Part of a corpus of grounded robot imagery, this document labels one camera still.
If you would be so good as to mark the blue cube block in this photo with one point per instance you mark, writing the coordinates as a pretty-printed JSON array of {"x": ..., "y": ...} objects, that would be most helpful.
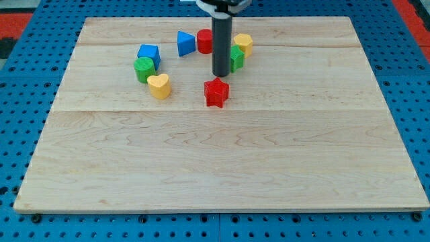
[{"x": 151, "y": 51}]

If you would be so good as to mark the light wooden board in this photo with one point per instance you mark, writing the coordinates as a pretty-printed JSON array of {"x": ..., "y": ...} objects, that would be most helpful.
[{"x": 305, "y": 127}]

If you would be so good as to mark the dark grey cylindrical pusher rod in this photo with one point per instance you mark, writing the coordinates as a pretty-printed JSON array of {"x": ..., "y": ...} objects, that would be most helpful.
[{"x": 221, "y": 41}]

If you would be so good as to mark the blue triangle block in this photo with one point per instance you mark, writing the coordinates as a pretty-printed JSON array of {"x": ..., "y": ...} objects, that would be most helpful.
[{"x": 186, "y": 43}]

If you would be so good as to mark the red star block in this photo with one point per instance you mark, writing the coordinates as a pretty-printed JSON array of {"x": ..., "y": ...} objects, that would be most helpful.
[{"x": 216, "y": 92}]

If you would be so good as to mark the red cylinder block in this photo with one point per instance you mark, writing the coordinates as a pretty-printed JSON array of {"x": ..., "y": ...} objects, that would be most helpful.
[{"x": 204, "y": 41}]

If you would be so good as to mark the green cylinder block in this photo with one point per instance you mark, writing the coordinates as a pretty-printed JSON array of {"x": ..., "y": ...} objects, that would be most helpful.
[{"x": 144, "y": 68}]

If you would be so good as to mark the green star block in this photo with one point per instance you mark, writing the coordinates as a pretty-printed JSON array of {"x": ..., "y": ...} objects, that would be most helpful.
[{"x": 236, "y": 58}]

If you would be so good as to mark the yellow heart block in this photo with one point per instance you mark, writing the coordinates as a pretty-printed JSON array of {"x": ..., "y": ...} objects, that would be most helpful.
[{"x": 159, "y": 86}]

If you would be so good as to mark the yellow hexagon block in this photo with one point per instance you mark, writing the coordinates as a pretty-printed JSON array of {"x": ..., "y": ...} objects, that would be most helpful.
[{"x": 245, "y": 43}]

